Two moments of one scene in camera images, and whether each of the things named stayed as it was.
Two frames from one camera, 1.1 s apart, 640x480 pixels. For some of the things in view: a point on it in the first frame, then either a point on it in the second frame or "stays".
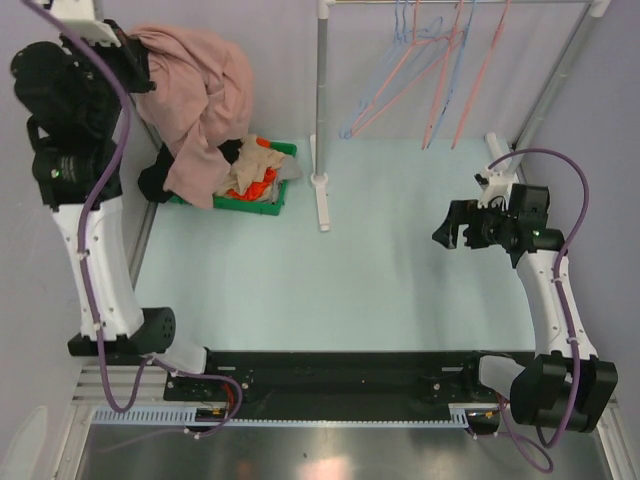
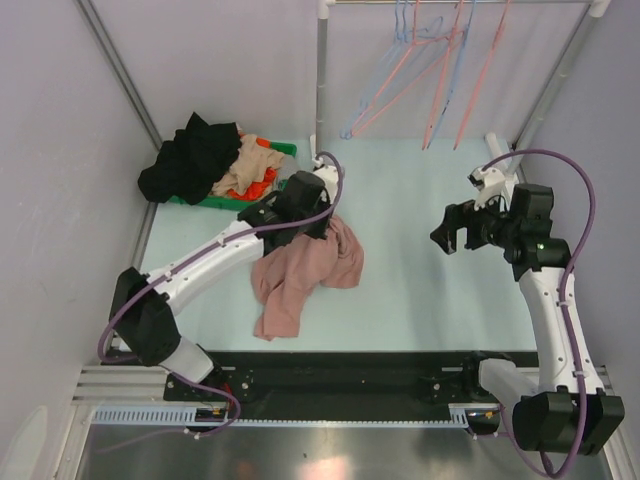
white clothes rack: x=513 y=155 stays
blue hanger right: x=456 y=75 stays
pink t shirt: x=200 y=103 -> x=285 y=278
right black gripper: x=463 y=212 stays
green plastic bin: x=269 y=207 stays
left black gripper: x=133 y=53 -> x=319 y=232
